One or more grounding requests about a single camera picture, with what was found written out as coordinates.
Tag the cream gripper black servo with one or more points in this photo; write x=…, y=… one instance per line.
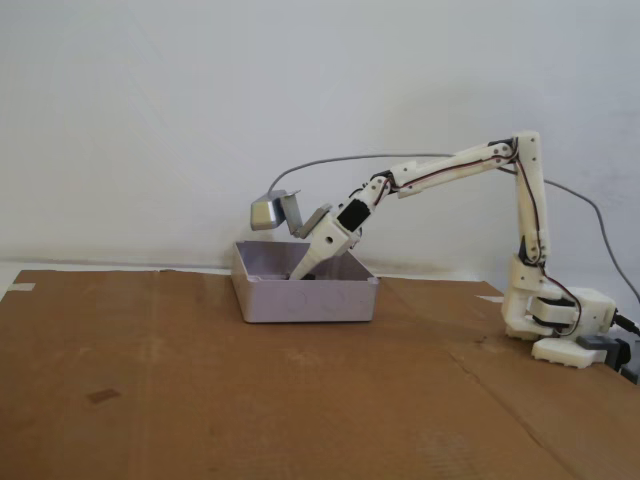
x=327, y=241

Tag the cream 3D-printed robot arm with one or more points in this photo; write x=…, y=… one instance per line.
x=531, y=200

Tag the grey open plastic box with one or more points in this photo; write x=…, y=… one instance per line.
x=300, y=305

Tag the silver webcam with clip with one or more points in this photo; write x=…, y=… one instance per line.
x=265, y=215

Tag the brown cardboard sheet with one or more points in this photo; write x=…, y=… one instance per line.
x=200, y=400

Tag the white tape piece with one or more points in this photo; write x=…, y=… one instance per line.
x=22, y=287

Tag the grey and black table clamp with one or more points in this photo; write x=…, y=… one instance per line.
x=592, y=343

